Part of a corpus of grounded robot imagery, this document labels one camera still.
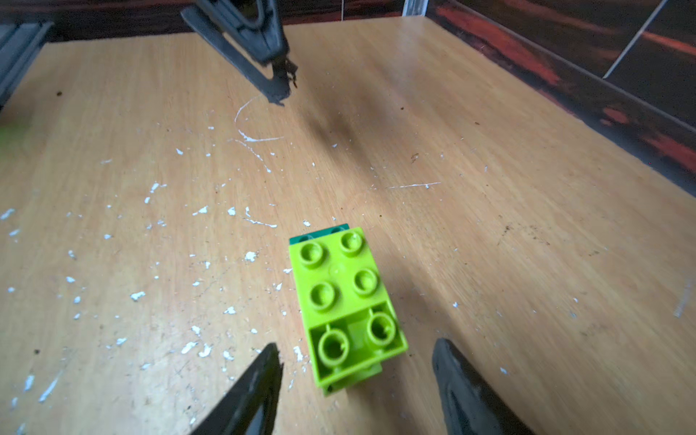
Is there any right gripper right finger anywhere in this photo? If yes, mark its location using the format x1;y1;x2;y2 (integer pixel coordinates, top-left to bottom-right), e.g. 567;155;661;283
432;338;532;435

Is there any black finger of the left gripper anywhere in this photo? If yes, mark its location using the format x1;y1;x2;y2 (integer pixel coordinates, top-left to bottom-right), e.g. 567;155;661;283
181;0;298;105

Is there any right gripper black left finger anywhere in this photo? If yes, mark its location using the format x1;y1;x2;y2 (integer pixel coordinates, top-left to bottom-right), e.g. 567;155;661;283
192;343;283;435

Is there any lime lego brick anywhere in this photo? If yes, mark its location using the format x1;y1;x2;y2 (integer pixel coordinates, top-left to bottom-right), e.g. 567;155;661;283
306;301;409;396
289;227;389;330

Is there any dark green lego brick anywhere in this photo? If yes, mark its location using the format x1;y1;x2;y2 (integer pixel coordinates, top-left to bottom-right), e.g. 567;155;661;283
289;224;350;246

